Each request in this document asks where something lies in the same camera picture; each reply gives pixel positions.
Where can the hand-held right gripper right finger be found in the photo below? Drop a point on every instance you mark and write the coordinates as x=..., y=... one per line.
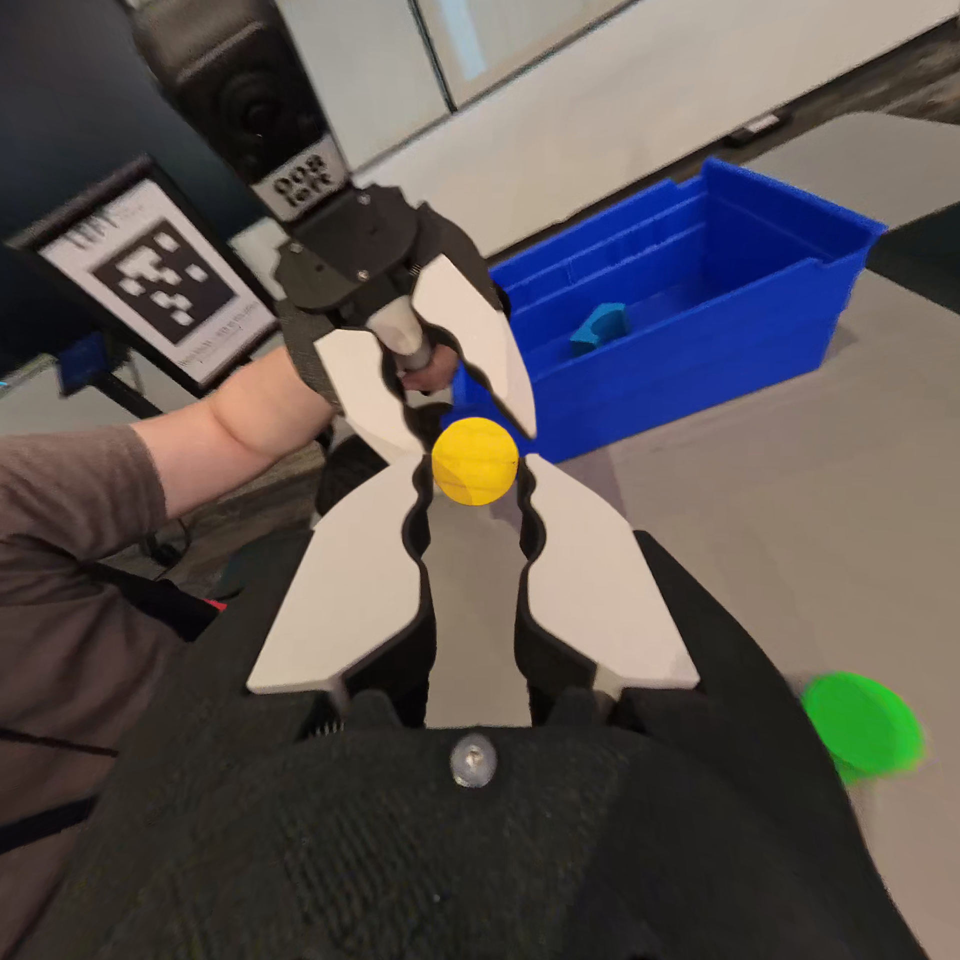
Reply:
x=608, y=593

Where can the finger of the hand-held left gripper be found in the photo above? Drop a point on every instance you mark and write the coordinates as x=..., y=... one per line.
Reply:
x=375, y=398
x=480, y=338

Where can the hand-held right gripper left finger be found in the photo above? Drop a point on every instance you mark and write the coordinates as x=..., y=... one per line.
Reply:
x=353, y=593

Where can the blue arch block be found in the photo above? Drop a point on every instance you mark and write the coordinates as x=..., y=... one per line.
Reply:
x=597, y=326

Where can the yellow cylinder block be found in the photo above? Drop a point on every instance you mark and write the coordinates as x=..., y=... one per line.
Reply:
x=476, y=461

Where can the blue plastic bin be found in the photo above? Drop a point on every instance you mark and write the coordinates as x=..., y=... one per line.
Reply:
x=690, y=330

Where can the green cylinder block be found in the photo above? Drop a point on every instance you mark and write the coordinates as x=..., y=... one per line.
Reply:
x=863, y=725

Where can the person's left forearm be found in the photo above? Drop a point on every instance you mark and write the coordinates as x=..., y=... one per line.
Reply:
x=240, y=420

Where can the glass window panel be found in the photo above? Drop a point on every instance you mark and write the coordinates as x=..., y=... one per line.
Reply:
x=450, y=45

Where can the framed marker sign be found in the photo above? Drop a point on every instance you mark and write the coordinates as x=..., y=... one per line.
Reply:
x=150, y=278

